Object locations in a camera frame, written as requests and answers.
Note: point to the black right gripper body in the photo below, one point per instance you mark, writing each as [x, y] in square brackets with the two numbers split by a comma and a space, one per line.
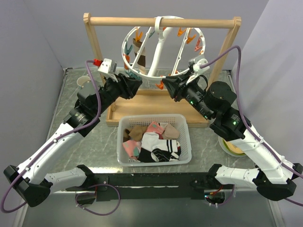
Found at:
[194, 94]

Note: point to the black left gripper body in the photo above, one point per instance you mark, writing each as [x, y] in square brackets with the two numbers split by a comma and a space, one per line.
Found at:
[113, 90]

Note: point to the orange clothes peg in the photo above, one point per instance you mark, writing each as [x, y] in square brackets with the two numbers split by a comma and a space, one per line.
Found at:
[138, 35]
[127, 60]
[160, 85]

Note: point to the cream brown ribbed sock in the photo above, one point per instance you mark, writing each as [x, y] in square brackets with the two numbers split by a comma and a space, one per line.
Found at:
[142, 58]

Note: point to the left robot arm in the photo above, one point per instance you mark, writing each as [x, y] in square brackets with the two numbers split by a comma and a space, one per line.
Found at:
[93, 100]

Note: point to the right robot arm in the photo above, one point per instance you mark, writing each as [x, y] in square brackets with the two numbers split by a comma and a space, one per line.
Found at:
[273, 177]

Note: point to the wooden hanger stand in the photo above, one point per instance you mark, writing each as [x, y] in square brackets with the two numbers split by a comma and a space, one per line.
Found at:
[151, 101]

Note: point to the white round clip hanger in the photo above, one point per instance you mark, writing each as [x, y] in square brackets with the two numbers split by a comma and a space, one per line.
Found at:
[188, 34]

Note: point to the teal right clothes peg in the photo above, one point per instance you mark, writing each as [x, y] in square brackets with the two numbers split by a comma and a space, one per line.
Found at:
[133, 75]

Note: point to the teal clothes peg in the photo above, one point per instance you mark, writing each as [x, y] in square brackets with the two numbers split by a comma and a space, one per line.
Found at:
[133, 75]
[128, 49]

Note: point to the white plastic laundry basket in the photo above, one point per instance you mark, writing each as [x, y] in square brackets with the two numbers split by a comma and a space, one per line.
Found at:
[176, 120]

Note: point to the beige folded sock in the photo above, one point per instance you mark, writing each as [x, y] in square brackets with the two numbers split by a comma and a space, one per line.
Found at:
[170, 133]

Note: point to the tan brown sock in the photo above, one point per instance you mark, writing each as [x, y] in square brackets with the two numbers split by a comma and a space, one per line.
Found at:
[136, 133]

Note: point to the pink sock left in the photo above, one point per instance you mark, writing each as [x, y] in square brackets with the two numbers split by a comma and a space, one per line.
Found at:
[132, 148]

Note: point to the white black sock in basket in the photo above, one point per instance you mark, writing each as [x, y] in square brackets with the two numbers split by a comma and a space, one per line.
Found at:
[154, 149]

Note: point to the yellow dish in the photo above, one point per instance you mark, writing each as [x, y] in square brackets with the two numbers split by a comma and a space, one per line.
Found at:
[230, 148]

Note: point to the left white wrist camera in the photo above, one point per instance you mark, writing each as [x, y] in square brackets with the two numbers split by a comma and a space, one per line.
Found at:
[107, 69]

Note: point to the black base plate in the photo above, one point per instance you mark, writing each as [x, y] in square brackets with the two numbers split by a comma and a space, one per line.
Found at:
[149, 185]

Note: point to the aluminium rail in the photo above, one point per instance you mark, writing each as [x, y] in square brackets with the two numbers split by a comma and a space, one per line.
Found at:
[224, 175]

